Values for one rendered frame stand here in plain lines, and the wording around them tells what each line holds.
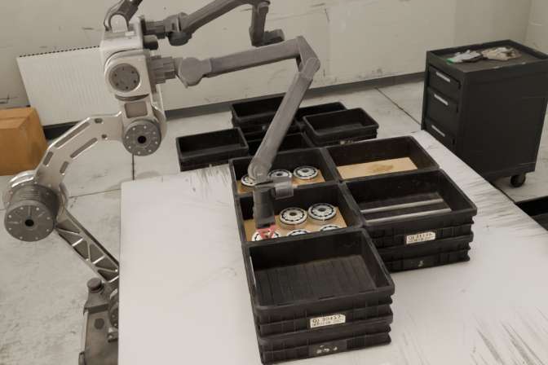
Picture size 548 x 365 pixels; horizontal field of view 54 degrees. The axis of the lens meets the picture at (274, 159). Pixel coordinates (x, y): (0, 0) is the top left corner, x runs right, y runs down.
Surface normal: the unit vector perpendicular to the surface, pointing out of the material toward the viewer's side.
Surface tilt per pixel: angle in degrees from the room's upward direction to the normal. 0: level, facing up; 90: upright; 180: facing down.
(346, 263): 0
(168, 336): 0
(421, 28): 90
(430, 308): 0
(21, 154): 90
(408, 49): 90
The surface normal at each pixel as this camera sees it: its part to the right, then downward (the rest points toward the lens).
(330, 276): -0.07, -0.88
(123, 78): 0.24, 0.45
